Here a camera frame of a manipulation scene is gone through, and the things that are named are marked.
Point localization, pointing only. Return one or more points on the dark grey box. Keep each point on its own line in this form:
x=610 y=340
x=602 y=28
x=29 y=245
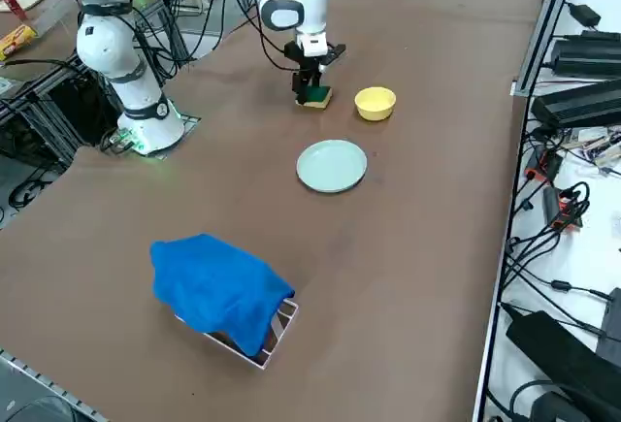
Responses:
x=611 y=325

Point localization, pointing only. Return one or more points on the big black power adapter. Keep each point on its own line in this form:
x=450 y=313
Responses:
x=548 y=344

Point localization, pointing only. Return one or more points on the black metal frame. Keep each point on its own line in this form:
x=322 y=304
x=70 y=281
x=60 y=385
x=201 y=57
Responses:
x=43 y=102

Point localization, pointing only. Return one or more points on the small black adapter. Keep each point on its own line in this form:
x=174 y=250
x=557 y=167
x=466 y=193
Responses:
x=584 y=14

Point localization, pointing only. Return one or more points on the yellow snack packet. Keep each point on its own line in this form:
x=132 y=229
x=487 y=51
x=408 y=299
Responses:
x=17 y=41

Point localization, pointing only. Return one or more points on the white metal rack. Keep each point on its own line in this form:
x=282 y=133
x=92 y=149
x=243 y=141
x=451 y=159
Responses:
x=262 y=365

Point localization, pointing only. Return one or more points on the small yellow dish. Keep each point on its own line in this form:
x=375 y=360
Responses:
x=375 y=104

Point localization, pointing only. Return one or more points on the large black power brick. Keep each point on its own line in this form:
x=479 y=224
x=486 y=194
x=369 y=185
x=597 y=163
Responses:
x=577 y=104
x=587 y=55

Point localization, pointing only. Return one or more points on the blue cloth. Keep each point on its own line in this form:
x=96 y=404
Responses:
x=213 y=286

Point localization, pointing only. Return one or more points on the ribbed aluminium rail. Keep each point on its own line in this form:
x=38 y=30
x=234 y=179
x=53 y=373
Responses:
x=48 y=378

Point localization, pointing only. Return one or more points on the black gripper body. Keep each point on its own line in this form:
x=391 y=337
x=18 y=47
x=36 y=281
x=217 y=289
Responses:
x=308 y=64

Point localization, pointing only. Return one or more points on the green and yellow sponge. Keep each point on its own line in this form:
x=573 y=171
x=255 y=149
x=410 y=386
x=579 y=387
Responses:
x=320 y=95

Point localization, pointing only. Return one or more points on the aluminium post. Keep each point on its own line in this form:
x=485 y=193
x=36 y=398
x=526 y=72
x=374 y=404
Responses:
x=543 y=29

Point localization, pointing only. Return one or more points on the black and orange device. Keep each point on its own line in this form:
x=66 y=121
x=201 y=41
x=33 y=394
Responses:
x=545 y=165

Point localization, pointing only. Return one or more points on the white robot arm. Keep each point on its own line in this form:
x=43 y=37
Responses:
x=104 y=43

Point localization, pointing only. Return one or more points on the clear acrylic box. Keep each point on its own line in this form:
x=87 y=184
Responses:
x=48 y=9

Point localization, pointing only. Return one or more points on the aluminium arm base plate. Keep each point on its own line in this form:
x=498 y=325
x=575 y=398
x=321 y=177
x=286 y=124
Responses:
x=193 y=121

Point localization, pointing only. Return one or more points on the grey and orange adapter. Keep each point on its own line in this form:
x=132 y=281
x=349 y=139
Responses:
x=558 y=206

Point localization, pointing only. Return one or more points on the pale green plate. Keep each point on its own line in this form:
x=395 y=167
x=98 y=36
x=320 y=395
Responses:
x=332 y=166

